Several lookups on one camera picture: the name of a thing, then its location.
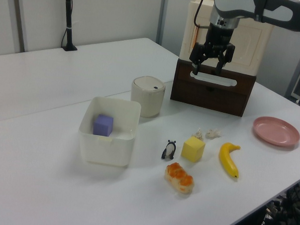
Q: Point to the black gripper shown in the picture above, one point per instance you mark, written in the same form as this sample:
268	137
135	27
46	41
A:
219	40

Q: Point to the white plastic box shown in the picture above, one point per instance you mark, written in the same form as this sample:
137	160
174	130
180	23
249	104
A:
106	150

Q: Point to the cream plastic cabinet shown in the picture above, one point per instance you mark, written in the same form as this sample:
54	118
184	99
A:
247	47

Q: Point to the brown wooden drawer cabinet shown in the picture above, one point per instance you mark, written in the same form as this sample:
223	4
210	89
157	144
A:
210	100

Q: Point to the small crumpled beige piece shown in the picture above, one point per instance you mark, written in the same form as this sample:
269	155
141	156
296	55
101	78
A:
212	134
199	134

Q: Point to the cream small lidded bin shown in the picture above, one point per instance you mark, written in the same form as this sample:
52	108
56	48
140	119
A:
147	100

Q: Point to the yellow cube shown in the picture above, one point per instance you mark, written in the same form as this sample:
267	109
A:
192	150

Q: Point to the pink plate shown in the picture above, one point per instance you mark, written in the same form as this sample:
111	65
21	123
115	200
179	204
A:
276	131

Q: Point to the yellow toy banana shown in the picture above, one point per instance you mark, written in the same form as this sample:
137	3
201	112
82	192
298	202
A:
227	159

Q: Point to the panda figurine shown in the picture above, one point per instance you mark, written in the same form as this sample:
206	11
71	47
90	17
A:
168	150

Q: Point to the toy bread with orange glaze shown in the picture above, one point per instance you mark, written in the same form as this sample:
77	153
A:
178	178

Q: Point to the purple cube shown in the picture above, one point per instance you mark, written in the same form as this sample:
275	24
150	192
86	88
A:
103	125

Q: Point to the black pole stand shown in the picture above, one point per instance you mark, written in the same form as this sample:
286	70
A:
68	26

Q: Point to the black netted chair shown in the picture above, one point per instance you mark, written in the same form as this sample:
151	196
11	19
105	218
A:
287	210

